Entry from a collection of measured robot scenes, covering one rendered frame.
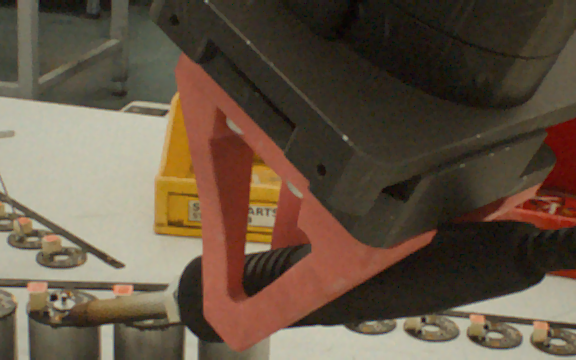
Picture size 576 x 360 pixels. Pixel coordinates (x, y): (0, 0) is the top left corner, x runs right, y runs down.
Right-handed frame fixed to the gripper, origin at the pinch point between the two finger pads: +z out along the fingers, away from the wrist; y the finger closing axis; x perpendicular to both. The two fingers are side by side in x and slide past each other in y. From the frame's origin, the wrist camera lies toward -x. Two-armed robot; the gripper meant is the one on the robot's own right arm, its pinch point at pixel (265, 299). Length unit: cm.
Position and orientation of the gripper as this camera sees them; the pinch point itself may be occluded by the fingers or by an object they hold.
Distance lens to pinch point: 31.0
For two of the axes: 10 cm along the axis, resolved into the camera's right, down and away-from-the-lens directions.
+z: -3.8, 7.2, 5.8
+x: 6.4, 6.6, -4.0
